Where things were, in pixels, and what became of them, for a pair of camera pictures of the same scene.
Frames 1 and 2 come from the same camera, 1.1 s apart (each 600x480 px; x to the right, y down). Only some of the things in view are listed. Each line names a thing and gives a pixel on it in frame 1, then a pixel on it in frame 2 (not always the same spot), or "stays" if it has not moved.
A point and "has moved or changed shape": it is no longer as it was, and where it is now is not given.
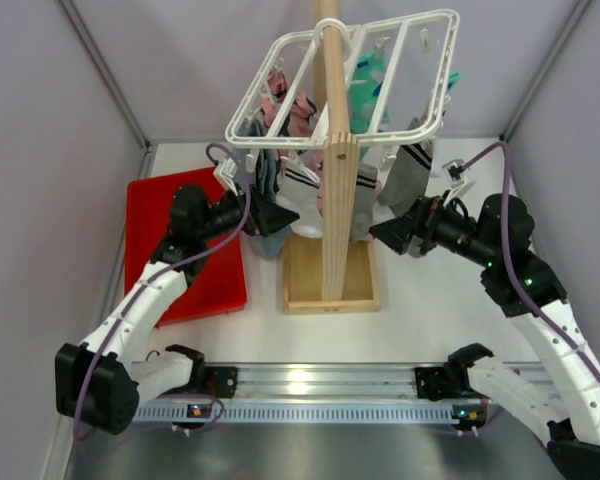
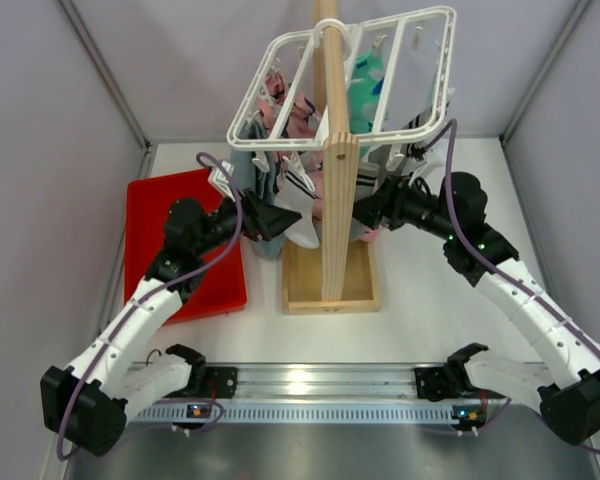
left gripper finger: x=278 y=217 stays
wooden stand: x=333 y=274 stays
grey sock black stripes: x=408 y=177 has moved or changed shape
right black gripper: x=422 y=226 -> x=386 y=203
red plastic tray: x=220 y=286 stays
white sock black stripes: x=298 y=188 has moved or changed shape
